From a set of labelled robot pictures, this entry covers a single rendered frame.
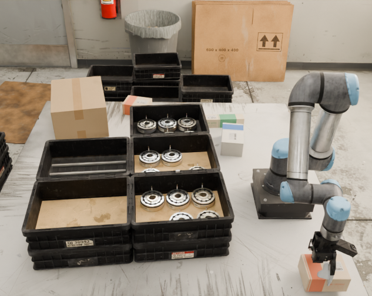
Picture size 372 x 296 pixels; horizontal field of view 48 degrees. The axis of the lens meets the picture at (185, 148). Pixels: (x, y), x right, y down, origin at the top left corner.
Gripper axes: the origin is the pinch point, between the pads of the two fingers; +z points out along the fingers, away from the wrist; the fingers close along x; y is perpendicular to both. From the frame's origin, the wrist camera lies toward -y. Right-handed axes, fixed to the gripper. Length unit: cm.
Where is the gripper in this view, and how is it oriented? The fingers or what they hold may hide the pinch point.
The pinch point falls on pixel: (324, 269)
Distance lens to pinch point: 176.6
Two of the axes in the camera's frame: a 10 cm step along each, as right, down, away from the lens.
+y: -10.0, 0.0, -0.3
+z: -0.2, 8.1, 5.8
